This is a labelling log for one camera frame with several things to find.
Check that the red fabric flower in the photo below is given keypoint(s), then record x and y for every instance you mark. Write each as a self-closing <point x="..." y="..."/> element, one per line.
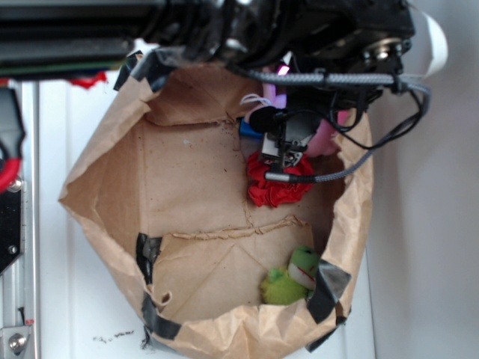
<point x="263" y="192"/>

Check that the green plush frog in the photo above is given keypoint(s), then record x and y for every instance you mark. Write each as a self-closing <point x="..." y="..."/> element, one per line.
<point x="294" y="281"/>

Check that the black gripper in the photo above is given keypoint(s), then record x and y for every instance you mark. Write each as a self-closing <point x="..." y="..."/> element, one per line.
<point x="349" y="49"/>

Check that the blue block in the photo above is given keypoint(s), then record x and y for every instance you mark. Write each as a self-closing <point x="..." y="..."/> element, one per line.
<point x="245" y="130"/>

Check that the pink plush bunny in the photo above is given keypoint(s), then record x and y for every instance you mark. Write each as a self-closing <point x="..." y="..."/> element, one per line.
<point x="321" y="144"/>

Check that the black bracket plate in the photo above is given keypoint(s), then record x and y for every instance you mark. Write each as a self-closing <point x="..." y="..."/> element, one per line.
<point x="12" y="136"/>

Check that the brown paper bag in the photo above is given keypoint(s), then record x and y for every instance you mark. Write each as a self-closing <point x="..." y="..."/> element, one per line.
<point x="161" y="194"/>

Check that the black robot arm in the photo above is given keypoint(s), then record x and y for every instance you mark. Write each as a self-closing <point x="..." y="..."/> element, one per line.
<point x="66" y="39"/>

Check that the aluminium frame rail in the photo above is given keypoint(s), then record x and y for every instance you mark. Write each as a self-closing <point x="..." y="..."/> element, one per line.
<point x="20" y="289"/>

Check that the silver corner bracket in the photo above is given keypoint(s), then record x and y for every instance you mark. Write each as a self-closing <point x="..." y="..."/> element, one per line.
<point x="14" y="341"/>

